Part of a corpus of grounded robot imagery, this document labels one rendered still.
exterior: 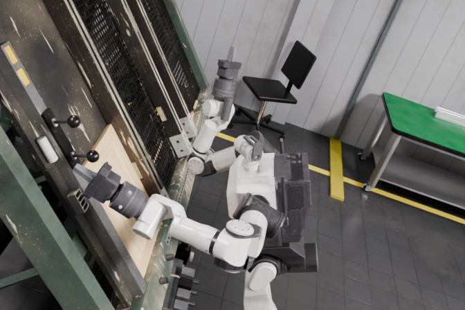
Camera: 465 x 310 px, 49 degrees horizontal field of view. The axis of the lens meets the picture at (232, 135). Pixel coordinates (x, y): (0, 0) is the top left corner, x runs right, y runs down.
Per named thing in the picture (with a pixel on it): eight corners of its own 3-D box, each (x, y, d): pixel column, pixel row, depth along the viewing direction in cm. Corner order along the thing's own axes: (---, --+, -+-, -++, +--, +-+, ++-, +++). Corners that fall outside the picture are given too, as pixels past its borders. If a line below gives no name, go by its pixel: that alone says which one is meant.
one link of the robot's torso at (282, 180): (308, 207, 215) (305, 132, 199) (314, 263, 185) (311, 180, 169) (238, 211, 218) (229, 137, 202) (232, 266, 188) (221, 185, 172)
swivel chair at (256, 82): (284, 127, 543) (317, 46, 500) (281, 153, 491) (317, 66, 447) (232, 108, 543) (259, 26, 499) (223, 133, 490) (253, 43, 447)
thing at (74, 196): (76, 215, 161) (85, 212, 160) (66, 197, 158) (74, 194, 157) (81, 207, 164) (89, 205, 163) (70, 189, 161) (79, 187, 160)
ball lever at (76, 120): (49, 131, 153) (75, 130, 145) (43, 120, 152) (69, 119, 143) (59, 124, 156) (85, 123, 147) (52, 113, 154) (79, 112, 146)
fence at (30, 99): (133, 296, 181) (143, 294, 180) (-13, 50, 141) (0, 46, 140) (136, 286, 185) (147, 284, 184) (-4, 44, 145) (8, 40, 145)
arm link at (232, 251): (171, 250, 144) (233, 278, 138) (180, 217, 142) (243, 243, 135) (189, 238, 154) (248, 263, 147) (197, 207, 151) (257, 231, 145)
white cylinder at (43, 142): (34, 142, 150) (47, 164, 153) (43, 139, 149) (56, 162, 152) (38, 137, 152) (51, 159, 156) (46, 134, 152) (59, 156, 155)
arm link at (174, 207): (133, 216, 146) (174, 234, 142) (149, 190, 150) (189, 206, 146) (140, 225, 152) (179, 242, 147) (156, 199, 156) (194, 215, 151)
